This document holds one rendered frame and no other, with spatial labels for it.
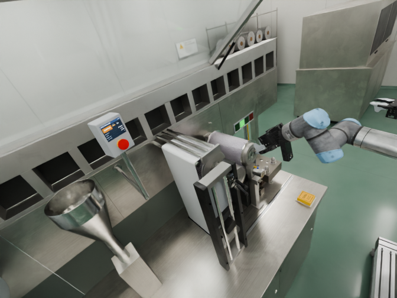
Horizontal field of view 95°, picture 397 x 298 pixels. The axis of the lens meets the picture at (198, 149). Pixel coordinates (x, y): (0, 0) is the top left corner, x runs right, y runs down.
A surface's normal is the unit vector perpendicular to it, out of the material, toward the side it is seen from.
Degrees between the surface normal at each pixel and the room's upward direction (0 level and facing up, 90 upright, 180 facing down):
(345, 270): 0
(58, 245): 90
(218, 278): 0
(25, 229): 90
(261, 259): 0
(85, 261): 90
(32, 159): 90
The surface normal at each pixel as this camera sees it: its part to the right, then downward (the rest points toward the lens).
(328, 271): -0.22, -0.81
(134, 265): 0.66, 0.27
